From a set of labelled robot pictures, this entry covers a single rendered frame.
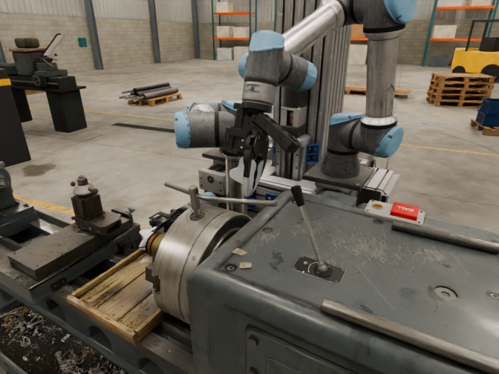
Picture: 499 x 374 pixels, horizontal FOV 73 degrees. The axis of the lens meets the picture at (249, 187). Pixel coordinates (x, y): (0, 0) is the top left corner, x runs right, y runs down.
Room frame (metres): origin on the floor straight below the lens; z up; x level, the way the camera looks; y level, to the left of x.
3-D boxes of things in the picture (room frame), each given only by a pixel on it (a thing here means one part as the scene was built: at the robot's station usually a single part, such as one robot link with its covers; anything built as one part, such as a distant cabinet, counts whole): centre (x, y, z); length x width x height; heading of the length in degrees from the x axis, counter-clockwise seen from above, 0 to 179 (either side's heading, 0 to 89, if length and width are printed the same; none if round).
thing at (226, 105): (1.49, 0.07, 1.33); 0.13 x 0.12 x 0.14; 94
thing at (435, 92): (8.82, -5.34, 0.36); 1.26 x 0.86 x 0.73; 78
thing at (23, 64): (6.70, 4.16, 0.84); 2.28 x 0.91 x 1.67; 67
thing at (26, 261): (1.09, 0.65, 0.95); 0.43 x 0.17 x 0.05; 150
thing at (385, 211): (0.73, -0.36, 1.23); 0.13 x 0.08 x 0.05; 60
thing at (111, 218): (1.13, 0.60, 0.99); 0.20 x 0.10 x 0.05; 60
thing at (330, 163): (1.24, -0.36, 1.21); 0.15 x 0.15 x 0.10
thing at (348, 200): (0.81, -0.23, 1.24); 0.09 x 0.08 x 0.03; 60
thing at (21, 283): (1.10, 0.70, 0.90); 0.47 x 0.30 x 0.06; 150
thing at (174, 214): (0.96, 0.26, 1.08); 0.12 x 0.09 x 0.08; 149
